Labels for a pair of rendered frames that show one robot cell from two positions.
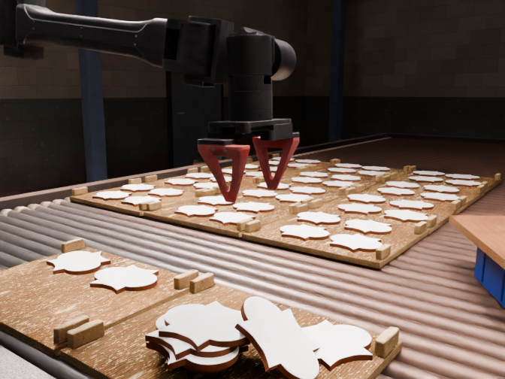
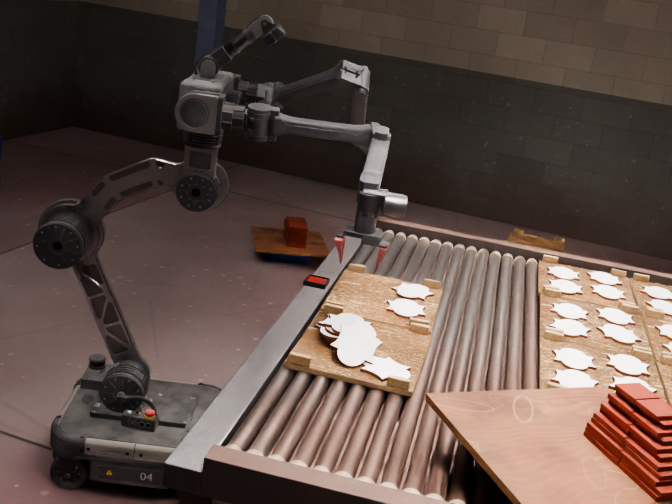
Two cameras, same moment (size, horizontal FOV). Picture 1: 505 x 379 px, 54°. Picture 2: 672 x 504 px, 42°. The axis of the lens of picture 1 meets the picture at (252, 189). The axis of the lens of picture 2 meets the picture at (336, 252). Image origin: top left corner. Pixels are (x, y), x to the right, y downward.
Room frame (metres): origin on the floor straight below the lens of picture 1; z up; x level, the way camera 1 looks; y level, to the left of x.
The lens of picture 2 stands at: (-0.41, -1.94, 1.95)
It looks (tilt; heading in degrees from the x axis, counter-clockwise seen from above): 18 degrees down; 63
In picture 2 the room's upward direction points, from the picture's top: 8 degrees clockwise
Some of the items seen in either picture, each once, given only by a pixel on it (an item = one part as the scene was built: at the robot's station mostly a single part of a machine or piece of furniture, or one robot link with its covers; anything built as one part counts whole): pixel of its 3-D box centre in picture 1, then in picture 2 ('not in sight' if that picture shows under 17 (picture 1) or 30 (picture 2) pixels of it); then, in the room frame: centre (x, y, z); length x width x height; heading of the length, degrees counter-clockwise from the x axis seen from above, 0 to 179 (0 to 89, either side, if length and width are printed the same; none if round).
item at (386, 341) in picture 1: (386, 341); (398, 382); (0.70, -0.21, 0.95); 0.06 x 0.02 x 0.03; 142
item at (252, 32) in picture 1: (251, 57); (370, 202); (0.65, 0.00, 1.37); 0.07 x 0.06 x 0.07; 156
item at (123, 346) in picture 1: (234, 350); (362, 349); (0.71, 0.03, 0.93); 0.41 x 0.35 x 0.02; 52
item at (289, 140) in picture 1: (266, 157); (373, 252); (0.67, -0.02, 1.24); 0.07 x 0.07 x 0.09; 55
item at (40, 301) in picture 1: (73, 288); (384, 299); (0.96, 0.37, 0.93); 0.41 x 0.35 x 0.02; 54
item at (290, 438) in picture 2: not in sight; (356, 317); (0.83, 0.31, 0.90); 1.95 x 0.05 x 0.05; 53
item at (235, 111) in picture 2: not in sight; (231, 116); (0.47, 0.66, 1.45); 0.09 x 0.08 x 0.12; 66
